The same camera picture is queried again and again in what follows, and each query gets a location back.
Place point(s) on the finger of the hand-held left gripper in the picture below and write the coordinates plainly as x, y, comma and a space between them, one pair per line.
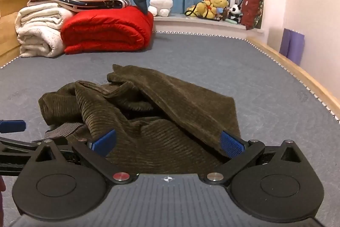
12, 126
16, 146

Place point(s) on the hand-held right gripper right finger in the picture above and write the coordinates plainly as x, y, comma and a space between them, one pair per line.
232, 146

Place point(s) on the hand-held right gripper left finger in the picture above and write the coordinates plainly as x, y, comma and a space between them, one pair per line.
105, 143

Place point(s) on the grey quilted mattress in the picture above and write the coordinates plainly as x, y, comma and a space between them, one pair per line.
212, 62

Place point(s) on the white fleece blanket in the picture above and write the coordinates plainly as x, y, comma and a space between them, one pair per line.
37, 30

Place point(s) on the red quilt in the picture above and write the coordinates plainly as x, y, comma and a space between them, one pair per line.
106, 30

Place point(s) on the purple yoga mat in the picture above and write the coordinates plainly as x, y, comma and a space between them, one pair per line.
292, 46

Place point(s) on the panda plush toy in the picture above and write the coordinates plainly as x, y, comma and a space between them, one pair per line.
235, 11

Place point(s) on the red cushion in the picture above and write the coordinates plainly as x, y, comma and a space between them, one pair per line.
251, 10

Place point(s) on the striped folded bedding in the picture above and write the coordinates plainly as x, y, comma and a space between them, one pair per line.
106, 4

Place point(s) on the yellow duck plush toy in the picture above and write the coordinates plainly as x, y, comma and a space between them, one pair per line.
198, 10

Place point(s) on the yellow bear plush toy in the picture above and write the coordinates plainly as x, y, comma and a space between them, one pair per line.
219, 1

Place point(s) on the wooden bed frame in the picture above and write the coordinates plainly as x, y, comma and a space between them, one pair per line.
305, 75

